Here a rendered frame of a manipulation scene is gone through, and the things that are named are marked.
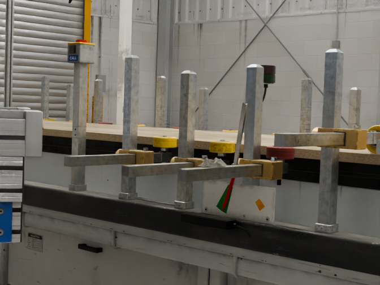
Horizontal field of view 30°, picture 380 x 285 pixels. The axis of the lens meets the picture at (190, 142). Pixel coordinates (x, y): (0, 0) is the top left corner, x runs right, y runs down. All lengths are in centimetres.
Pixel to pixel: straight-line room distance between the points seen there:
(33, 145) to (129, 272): 138
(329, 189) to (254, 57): 946
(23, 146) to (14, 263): 192
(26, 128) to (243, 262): 88
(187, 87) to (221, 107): 953
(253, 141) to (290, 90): 882
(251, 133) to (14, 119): 78
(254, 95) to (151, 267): 92
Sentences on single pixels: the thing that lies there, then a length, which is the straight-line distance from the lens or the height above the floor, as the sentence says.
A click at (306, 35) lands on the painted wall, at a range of 1071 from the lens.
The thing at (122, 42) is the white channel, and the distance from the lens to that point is 378.
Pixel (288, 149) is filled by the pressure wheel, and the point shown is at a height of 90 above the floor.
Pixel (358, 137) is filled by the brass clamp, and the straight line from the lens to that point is 181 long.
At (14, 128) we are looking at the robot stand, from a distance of 143.
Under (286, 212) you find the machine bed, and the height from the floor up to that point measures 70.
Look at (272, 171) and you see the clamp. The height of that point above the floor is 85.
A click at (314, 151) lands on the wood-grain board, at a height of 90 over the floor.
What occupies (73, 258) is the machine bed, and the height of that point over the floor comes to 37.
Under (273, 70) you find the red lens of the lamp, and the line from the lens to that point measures 203.
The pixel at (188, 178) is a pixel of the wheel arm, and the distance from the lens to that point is 173.
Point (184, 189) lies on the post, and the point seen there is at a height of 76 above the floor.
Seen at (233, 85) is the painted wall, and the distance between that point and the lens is 1152.
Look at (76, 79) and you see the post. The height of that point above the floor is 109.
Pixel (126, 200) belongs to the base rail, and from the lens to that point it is 232.
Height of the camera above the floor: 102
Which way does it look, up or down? 3 degrees down
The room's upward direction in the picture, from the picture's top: 2 degrees clockwise
